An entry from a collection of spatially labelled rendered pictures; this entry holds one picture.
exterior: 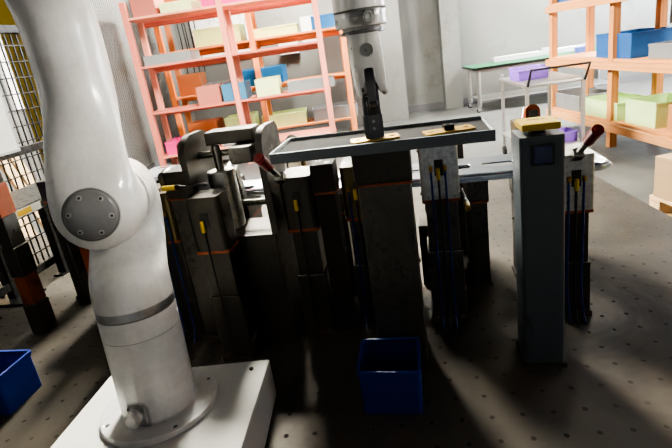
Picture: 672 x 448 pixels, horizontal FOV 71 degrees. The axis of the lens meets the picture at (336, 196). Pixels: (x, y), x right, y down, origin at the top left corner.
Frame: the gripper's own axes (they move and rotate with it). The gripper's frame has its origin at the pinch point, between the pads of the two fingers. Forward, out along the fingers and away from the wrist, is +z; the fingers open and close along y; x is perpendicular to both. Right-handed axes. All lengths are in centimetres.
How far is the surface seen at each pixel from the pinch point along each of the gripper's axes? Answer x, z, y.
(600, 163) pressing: -49, 18, 18
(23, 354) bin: 82, 40, 8
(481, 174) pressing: -24.4, 18.3, 21.8
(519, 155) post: -22.7, 7.5, -5.7
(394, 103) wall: -87, 89, 720
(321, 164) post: 10.5, 8.6, 12.5
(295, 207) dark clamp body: 17.3, 16.8, 12.1
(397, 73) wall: -97, 41, 720
